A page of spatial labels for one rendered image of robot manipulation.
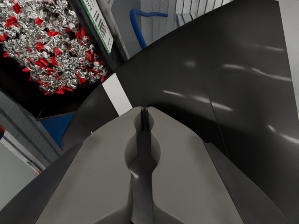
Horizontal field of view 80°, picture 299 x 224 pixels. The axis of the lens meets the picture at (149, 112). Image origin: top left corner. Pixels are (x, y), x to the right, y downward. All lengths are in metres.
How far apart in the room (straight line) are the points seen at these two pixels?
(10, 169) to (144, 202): 1.20
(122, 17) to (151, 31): 0.18
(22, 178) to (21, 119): 0.81
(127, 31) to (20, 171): 1.01
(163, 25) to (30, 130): 0.83
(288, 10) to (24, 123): 1.34
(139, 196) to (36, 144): 0.40
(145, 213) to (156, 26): 0.98
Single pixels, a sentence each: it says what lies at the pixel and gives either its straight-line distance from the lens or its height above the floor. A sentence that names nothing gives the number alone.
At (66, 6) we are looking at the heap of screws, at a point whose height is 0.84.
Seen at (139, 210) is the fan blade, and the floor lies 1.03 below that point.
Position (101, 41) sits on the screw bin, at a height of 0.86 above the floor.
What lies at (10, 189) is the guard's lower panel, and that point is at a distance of 1.28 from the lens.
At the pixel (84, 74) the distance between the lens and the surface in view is 0.27.
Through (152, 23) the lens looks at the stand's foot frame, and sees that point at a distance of 1.09.
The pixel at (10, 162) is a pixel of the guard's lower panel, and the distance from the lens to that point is 1.37.
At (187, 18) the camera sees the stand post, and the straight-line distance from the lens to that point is 1.02.
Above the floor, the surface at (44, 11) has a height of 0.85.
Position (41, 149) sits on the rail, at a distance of 0.56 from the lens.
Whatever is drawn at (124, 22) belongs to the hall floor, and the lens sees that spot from 1.17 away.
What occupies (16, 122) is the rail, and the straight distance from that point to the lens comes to 0.48.
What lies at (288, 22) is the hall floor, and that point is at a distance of 1.41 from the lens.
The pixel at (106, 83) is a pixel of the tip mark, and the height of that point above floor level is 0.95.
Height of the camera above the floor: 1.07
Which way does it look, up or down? 41 degrees down
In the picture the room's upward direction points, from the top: 179 degrees clockwise
